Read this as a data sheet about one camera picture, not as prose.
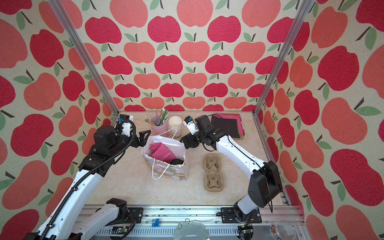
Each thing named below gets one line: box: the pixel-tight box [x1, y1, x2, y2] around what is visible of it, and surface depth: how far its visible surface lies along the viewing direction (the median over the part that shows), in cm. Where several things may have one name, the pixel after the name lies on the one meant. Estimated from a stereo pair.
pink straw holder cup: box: [150, 115, 169, 137], surface depth 98 cm
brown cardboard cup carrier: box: [203, 153, 225, 193], surface depth 84 cm
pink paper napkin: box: [149, 142, 176, 164], surface depth 78 cm
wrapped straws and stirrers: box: [144, 106, 169, 126], surface depth 96 cm
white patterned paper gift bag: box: [141, 135, 190, 182], surface depth 76 cm
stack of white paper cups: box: [168, 115, 183, 139], surface depth 98 cm
